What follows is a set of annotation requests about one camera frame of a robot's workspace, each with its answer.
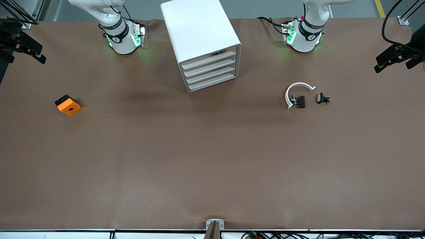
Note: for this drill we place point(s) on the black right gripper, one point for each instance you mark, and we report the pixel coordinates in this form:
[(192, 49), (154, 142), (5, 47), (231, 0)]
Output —
[(6, 37)]

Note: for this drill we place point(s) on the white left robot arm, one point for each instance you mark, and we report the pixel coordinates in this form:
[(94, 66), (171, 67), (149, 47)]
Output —
[(305, 43)]

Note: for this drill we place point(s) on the white drawer cabinet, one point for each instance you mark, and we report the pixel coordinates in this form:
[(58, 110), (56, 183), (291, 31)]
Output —
[(196, 26)]

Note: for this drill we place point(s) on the orange and black button box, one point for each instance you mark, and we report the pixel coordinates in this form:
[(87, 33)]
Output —
[(69, 108)]

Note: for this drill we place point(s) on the white plastic drawer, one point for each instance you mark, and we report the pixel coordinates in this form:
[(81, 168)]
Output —
[(209, 59), (209, 74), (209, 81), (209, 66)]

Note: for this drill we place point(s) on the grey metal camera bracket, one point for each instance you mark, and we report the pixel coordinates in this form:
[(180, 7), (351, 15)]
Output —
[(215, 229)]

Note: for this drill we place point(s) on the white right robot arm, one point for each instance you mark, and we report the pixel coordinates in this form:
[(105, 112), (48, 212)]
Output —
[(121, 43)]

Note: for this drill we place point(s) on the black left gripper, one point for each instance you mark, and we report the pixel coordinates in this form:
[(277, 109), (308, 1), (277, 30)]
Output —
[(417, 42)]

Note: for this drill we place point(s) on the aluminium frame post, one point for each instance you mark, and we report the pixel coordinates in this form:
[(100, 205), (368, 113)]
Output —
[(30, 22), (403, 20)]

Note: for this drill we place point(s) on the small black switch part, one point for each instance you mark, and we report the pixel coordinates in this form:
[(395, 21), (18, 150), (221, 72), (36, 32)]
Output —
[(320, 98)]

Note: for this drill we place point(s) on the brown cylinder with metal fitting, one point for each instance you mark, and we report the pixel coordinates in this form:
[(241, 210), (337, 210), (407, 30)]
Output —
[(301, 101)]

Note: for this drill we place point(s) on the brown table cover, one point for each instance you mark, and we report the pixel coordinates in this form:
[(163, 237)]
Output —
[(199, 149)]

